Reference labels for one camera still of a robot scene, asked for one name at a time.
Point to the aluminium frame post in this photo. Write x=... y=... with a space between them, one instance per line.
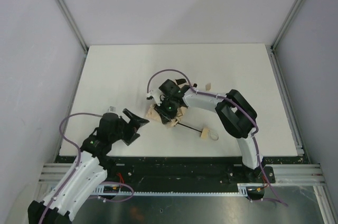
x=294 y=10
x=72 y=24

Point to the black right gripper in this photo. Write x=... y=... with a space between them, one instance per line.
x=162 y=111

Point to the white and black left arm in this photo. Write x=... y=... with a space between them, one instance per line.
x=90 y=169

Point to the right aluminium frame post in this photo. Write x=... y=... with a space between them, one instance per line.
x=294 y=10

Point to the aluminium extrusion bracket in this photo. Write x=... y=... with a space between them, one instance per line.
x=298 y=174

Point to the left aluminium frame post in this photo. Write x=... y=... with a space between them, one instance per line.
x=72 y=24

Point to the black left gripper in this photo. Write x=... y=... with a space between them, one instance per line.
x=128 y=129

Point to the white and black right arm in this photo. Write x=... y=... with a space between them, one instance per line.
x=235 y=113

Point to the beige and black folding umbrella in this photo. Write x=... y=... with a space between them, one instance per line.
x=176 y=88

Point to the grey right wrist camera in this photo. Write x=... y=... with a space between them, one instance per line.
x=155 y=95

